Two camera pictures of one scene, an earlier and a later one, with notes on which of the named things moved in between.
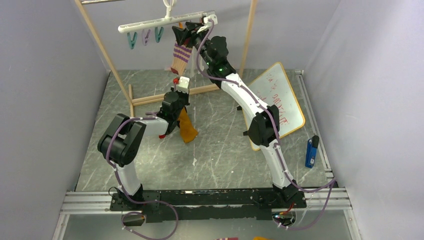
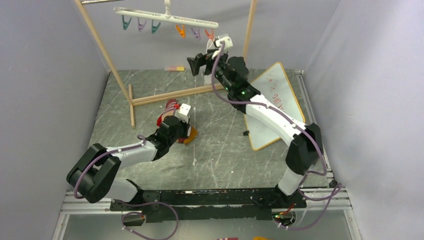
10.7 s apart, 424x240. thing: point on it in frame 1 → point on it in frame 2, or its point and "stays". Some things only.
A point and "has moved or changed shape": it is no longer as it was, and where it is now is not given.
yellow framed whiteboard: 273,87 stays
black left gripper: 186,95 → 186,126
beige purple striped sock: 181,56 has moved or changed shape
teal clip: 132,42 → 125,24
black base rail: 172,205 stays
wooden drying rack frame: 129,96 stays
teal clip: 158,35 → 154,28
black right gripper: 192,28 → 200,60
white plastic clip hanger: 209,17 → 167,16
